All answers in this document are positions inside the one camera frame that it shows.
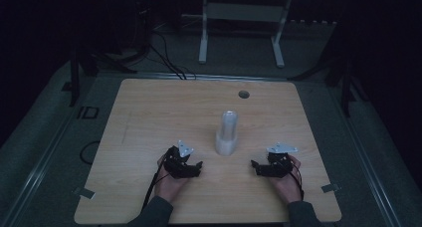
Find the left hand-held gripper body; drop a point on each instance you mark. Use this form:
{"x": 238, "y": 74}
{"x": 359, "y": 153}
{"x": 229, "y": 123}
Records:
{"x": 177, "y": 165}

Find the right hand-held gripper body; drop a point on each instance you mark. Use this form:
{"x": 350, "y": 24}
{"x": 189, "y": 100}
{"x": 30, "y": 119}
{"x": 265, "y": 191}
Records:
{"x": 278, "y": 167}

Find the translucent white plastic cup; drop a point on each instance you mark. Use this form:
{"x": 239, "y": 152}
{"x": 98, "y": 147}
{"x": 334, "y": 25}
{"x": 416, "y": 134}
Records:
{"x": 226, "y": 146}

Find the person's right hand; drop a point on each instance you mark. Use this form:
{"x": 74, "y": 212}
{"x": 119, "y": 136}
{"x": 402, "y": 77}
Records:
{"x": 288, "y": 187}

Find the person's left hand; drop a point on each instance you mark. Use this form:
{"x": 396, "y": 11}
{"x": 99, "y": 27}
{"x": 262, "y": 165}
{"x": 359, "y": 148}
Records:
{"x": 167, "y": 187}

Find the grey tape piece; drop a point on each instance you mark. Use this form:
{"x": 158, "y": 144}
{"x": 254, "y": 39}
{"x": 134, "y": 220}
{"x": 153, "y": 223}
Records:
{"x": 84, "y": 192}
{"x": 330, "y": 187}

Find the white power strip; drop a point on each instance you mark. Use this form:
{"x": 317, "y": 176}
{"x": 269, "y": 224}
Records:
{"x": 313, "y": 22}

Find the dark equipment rack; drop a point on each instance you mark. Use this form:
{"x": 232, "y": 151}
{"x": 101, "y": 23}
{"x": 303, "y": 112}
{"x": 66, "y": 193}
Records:
{"x": 142, "y": 18}

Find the white metal stand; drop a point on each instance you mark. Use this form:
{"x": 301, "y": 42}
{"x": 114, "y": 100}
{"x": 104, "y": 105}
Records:
{"x": 244, "y": 13}

